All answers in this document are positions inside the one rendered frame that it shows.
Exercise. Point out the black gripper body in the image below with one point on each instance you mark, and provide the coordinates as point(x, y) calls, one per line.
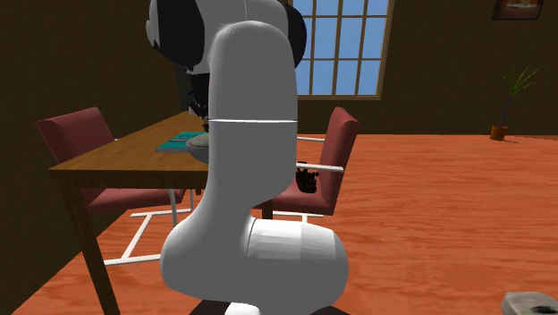
point(199, 91)

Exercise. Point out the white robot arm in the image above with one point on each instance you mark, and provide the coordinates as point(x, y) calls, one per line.
point(253, 174)

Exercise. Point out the grey bowl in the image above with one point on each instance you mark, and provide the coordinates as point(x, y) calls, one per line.
point(198, 146)

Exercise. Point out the teal book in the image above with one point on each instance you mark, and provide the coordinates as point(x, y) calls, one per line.
point(174, 143)

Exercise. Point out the wooden table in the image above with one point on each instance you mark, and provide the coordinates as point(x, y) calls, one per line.
point(131, 152)

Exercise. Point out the black basket-like object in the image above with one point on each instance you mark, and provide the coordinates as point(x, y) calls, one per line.
point(307, 181)

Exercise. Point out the dark robot stand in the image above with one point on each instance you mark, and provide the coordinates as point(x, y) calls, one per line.
point(204, 310)

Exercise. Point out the potted green plant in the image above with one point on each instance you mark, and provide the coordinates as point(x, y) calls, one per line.
point(499, 131)

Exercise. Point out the grey stone-like block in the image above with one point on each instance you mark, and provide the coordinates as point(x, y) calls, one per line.
point(521, 303)

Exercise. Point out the red chair with white frame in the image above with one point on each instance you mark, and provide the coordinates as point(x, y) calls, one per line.
point(78, 131)
point(338, 148)

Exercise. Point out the window with wooden frame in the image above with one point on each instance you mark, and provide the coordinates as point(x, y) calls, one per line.
point(344, 48)

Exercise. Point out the framed wall picture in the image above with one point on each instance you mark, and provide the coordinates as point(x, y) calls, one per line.
point(518, 8)

